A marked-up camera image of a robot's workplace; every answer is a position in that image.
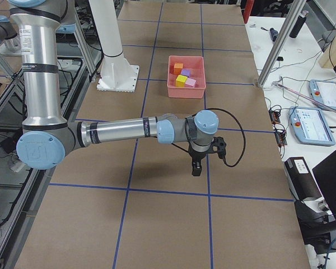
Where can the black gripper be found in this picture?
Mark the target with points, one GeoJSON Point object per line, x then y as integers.
{"type": "Point", "coordinates": [197, 156]}

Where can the pink foam block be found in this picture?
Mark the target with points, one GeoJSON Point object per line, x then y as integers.
{"type": "Point", "coordinates": [190, 82]}

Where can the yellow foam block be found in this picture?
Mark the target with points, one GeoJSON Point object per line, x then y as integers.
{"type": "Point", "coordinates": [181, 80]}

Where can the purple foam block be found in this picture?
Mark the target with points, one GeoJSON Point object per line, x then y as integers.
{"type": "Point", "coordinates": [185, 72]}

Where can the orange foam block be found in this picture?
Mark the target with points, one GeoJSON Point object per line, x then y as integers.
{"type": "Point", "coordinates": [177, 68]}

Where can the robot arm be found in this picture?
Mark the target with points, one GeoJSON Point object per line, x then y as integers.
{"type": "Point", "coordinates": [48, 137]}

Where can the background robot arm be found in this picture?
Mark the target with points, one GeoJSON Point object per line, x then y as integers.
{"type": "Point", "coordinates": [8, 34]}

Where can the pink plastic bin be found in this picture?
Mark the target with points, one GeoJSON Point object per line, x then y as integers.
{"type": "Point", "coordinates": [196, 65]}

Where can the brown paper table cover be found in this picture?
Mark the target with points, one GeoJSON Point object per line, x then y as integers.
{"type": "Point", "coordinates": [135, 204]}

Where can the small circuit board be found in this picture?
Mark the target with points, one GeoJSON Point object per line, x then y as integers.
{"type": "Point", "coordinates": [275, 116]}

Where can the black box with label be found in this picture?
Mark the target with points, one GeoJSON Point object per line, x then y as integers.
{"type": "Point", "coordinates": [300, 179]}

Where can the near teach pendant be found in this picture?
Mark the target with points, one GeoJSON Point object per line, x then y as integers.
{"type": "Point", "coordinates": [310, 127]}

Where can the teach pendant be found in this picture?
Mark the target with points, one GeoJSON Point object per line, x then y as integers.
{"type": "Point", "coordinates": [323, 92]}
{"type": "Point", "coordinates": [310, 127]}

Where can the black monitor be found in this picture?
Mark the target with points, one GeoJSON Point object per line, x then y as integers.
{"type": "Point", "coordinates": [325, 176]}

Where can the far teach pendant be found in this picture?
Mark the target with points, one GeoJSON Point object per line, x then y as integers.
{"type": "Point", "coordinates": [323, 92]}

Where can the black bottle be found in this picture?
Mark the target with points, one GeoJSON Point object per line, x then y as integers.
{"type": "Point", "coordinates": [301, 19]}

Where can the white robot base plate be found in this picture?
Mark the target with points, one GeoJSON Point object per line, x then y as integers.
{"type": "Point", "coordinates": [119, 79]}

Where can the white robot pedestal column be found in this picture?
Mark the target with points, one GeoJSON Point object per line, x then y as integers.
{"type": "Point", "coordinates": [104, 15]}

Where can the aluminium frame post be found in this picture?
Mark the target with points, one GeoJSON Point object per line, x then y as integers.
{"type": "Point", "coordinates": [286, 28]}

